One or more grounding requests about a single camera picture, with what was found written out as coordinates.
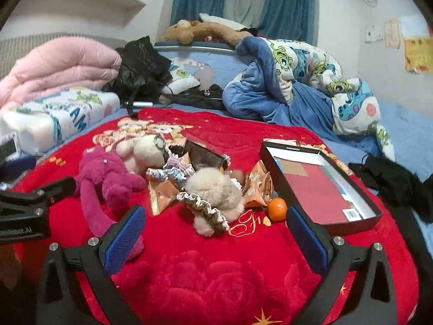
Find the cream plush bear with keyring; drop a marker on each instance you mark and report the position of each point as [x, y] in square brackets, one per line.
[145, 150]

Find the blue cartoon print blanket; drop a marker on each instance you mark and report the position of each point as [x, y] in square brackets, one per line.
[304, 84]

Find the grey curtain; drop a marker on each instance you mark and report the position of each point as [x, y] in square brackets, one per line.
[245, 0]

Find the dark shiny foil packet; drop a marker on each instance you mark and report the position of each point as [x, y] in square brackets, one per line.
[199, 155]

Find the yellow wall poster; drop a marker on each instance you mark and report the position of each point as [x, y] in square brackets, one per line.
[419, 47]

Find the white cartoon print pillow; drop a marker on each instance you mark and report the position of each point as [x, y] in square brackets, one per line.
[57, 115]

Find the shallow black box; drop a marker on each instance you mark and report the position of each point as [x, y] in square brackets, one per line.
[324, 196]

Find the red printed blanket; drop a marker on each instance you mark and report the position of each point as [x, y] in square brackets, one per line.
[203, 277]

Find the black cloth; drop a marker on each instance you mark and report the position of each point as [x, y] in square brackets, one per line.
[389, 182]

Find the brown frilled scrunchie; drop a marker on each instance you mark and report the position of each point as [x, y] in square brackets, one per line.
[204, 211]

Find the silver tube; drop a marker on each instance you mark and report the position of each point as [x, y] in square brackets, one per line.
[140, 103]

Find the pale wall notice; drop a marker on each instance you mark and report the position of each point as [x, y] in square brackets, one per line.
[392, 33]

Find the white wall socket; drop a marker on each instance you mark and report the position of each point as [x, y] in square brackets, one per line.
[373, 34]

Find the beige fluffy plush toy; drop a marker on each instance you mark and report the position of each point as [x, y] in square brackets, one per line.
[211, 189]

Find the blue printed headboard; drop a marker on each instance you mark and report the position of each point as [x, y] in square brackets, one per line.
[209, 64]

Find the pink quilt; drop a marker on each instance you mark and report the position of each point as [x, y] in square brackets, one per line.
[57, 64]

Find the mandarin orange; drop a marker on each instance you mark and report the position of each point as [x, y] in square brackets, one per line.
[277, 210]

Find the magenta plush toy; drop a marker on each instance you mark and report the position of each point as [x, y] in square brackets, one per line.
[101, 176]

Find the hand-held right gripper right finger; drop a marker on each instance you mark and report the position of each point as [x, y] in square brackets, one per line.
[306, 243]

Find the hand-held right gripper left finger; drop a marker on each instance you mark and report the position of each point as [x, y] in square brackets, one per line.
[123, 237]

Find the blue striped crochet scrunchie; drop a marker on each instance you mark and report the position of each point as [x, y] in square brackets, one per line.
[169, 172]

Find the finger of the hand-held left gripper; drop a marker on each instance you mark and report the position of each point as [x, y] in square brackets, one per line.
[50, 189]

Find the black plastic bag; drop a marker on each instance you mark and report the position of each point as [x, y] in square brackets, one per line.
[142, 64]

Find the white framed display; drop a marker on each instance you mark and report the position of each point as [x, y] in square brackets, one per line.
[10, 149]

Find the dark blue cloth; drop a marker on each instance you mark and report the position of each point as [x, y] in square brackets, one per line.
[18, 168]

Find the red paper sheet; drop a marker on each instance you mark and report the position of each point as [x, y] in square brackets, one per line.
[318, 189]

